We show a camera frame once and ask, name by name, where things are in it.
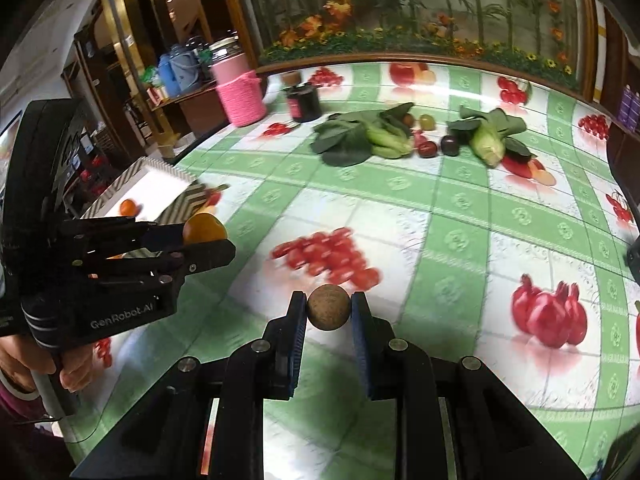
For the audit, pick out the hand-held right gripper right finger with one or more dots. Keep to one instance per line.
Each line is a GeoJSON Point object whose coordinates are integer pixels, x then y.
{"type": "Point", "coordinates": [362, 345]}

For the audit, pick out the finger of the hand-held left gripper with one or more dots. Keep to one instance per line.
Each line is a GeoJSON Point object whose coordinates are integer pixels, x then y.
{"type": "Point", "coordinates": [200, 257]}
{"type": "Point", "coordinates": [125, 235]}

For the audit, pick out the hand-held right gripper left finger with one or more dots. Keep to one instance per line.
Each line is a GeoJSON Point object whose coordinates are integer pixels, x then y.
{"type": "Point", "coordinates": [298, 340]}

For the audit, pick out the large orange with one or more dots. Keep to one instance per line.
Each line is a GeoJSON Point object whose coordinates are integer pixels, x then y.
{"type": "Point", "coordinates": [202, 227]}

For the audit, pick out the tan brown round fruit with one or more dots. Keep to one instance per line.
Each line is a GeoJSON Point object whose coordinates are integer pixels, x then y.
{"type": "Point", "coordinates": [327, 307]}

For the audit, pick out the white tray with striped rim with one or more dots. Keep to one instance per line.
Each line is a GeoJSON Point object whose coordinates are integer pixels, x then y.
{"type": "Point", "coordinates": [150, 185]}

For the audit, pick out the person's left forearm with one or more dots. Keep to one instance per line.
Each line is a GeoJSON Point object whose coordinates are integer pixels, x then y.
{"type": "Point", "coordinates": [15, 402]}

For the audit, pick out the person's left hand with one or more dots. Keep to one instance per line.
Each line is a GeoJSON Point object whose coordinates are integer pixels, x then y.
{"type": "Point", "coordinates": [80, 367]}

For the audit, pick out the small mandarin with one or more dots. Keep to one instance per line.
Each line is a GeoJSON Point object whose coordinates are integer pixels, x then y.
{"type": "Point", "coordinates": [129, 206]}

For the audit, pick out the green checkered fruit-print tablecloth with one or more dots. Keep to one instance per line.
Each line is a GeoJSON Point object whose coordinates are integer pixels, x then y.
{"type": "Point", "coordinates": [450, 240]}

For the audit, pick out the blue kettle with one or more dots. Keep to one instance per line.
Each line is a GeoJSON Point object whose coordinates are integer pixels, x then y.
{"type": "Point", "coordinates": [175, 72]}

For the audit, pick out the glass jar with pink cozy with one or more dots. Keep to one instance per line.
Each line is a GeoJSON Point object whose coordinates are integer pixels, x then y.
{"type": "Point", "coordinates": [237, 85]}

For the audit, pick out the dark jar with red label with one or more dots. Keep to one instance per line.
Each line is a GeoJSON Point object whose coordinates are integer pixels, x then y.
{"type": "Point", "coordinates": [302, 102]}

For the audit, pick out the dark leafy bok choy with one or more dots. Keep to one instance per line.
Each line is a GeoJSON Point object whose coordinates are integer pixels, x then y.
{"type": "Point", "coordinates": [350, 140]}

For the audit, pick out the brown round cap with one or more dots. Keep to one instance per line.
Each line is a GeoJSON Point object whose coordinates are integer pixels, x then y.
{"type": "Point", "coordinates": [291, 78]}

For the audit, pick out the wooden cabinet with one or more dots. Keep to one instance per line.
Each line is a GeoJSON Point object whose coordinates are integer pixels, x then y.
{"type": "Point", "coordinates": [145, 35]}

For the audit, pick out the red cherry tomato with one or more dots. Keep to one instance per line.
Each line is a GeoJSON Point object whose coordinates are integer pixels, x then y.
{"type": "Point", "coordinates": [427, 148]}

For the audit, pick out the dark purple plum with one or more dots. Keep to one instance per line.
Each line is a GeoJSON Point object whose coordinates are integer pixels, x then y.
{"type": "Point", "coordinates": [450, 145]}

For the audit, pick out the small reddish brown fruit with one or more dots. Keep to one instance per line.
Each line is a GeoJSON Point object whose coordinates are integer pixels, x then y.
{"type": "Point", "coordinates": [409, 120]}

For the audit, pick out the small green round fruit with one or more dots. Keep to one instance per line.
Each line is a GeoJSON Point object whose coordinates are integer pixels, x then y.
{"type": "Point", "coordinates": [426, 121]}

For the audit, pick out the pale stalk bok choy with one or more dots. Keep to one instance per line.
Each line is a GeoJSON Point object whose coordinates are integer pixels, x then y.
{"type": "Point", "coordinates": [487, 142]}

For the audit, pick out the flower garden mural panel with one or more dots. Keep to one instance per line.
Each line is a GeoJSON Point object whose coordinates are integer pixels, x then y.
{"type": "Point", "coordinates": [450, 10]}

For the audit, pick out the purple bottle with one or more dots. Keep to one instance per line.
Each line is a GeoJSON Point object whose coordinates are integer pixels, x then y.
{"type": "Point", "coordinates": [625, 105]}
{"type": "Point", "coordinates": [636, 110]}

